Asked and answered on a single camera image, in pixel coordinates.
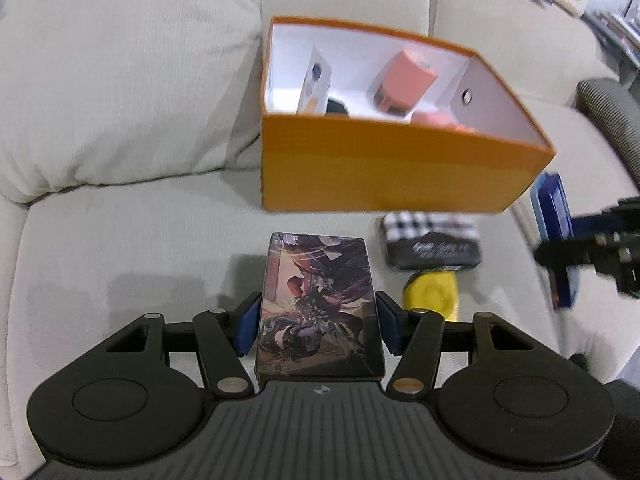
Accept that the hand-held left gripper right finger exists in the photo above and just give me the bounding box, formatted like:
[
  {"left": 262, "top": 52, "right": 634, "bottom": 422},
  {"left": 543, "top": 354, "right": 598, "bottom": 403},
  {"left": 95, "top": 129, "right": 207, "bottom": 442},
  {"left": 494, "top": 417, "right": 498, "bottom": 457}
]
[{"left": 375, "top": 291, "right": 531, "bottom": 401}]

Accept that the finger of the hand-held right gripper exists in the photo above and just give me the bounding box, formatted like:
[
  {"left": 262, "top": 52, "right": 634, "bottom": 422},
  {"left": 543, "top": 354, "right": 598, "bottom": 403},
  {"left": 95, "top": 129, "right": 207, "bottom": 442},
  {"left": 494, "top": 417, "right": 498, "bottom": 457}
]
[
  {"left": 532, "top": 235, "right": 621, "bottom": 267},
  {"left": 572, "top": 200, "right": 640, "bottom": 233}
]

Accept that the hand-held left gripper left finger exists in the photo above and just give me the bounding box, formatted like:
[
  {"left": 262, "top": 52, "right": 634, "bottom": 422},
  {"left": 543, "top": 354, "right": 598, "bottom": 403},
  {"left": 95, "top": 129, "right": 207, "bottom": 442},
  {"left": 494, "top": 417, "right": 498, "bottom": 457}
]
[{"left": 102, "top": 292, "right": 263, "bottom": 401}]

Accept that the blue packet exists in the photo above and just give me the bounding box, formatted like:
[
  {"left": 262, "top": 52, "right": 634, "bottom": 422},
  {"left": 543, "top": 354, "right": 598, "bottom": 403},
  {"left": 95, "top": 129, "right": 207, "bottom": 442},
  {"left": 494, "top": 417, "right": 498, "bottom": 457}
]
[{"left": 529, "top": 172, "right": 581, "bottom": 311}]

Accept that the art printed card box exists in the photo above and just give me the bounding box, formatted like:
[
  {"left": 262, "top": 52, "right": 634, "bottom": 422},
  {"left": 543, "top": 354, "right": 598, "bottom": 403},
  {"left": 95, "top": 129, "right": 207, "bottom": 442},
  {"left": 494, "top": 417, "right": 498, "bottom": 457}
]
[{"left": 254, "top": 232, "right": 387, "bottom": 381}]

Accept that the orange cardboard box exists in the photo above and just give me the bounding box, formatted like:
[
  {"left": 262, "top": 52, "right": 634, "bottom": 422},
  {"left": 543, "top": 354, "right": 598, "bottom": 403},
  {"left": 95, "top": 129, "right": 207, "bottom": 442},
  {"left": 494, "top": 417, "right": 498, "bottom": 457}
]
[{"left": 260, "top": 16, "right": 557, "bottom": 213}]

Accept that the pink box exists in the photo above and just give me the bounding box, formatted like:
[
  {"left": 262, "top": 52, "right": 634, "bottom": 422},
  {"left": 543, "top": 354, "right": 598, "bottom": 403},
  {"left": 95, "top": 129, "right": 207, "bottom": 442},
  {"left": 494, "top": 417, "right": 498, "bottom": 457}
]
[{"left": 367, "top": 50, "right": 440, "bottom": 117}]

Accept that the white printed packet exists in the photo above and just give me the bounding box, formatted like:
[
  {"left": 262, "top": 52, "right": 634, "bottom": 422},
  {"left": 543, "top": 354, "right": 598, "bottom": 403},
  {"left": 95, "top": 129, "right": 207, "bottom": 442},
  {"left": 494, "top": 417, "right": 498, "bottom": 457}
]
[{"left": 296, "top": 46, "right": 333, "bottom": 115}]

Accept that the yellow tape measure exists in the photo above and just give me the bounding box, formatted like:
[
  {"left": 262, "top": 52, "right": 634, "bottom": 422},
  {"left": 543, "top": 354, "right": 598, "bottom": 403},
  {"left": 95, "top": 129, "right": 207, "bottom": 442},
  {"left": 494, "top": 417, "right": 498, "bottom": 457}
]
[{"left": 404, "top": 269, "right": 461, "bottom": 321}]

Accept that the plaid tin case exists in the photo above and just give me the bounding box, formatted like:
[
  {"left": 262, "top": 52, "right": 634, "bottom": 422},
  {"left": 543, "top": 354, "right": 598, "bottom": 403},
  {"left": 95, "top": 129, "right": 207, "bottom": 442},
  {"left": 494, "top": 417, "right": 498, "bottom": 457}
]
[{"left": 380, "top": 211, "right": 483, "bottom": 273}]

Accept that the grey woven cushion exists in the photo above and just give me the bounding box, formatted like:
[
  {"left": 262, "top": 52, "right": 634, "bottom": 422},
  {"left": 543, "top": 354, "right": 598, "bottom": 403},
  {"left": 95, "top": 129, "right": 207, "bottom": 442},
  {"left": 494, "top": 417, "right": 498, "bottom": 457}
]
[{"left": 575, "top": 78, "right": 640, "bottom": 196}]

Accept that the beige sofa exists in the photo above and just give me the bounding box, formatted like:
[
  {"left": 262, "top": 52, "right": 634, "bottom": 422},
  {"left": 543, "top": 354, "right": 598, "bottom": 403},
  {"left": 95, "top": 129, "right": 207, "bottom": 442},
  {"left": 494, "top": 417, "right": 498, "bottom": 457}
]
[{"left": 0, "top": 0, "right": 640, "bottom": 480}]

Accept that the beige sofa cushion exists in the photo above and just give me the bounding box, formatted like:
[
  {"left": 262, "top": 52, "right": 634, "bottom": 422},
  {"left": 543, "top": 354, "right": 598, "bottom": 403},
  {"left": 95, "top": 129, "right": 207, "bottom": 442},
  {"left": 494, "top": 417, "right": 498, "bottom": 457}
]
[{"left": 0, "top": 0, "right": 263, "bottom": 205}]

